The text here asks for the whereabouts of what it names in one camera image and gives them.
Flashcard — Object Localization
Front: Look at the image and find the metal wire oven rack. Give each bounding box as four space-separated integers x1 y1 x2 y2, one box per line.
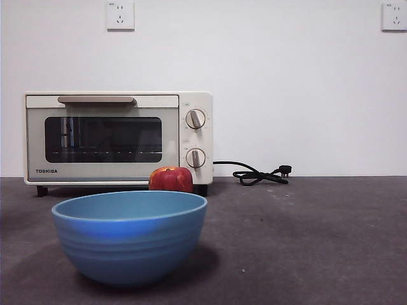
52 149 162 156

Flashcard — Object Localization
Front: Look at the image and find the cream round oven knob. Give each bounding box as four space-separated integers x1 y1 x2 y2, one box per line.
185 147 206 172
185 109 206 130

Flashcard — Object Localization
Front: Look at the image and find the blue ceramic bowl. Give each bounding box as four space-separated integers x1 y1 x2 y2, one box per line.
51 190 208 286

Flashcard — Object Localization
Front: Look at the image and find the white wall socket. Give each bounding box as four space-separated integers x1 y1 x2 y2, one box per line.
381 2 407 32
106 0 135 32

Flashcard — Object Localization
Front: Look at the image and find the glass oven door with handle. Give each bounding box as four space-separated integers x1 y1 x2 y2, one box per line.
25 94 180 184

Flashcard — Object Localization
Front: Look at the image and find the cream Toshiba toaster oven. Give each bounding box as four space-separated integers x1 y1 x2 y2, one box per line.
24 91 214 197

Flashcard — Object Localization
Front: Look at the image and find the red apple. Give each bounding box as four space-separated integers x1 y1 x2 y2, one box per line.
148 166 194 193

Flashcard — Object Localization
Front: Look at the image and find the black power cord with plug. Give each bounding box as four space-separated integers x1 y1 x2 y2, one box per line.
212 160 293 187

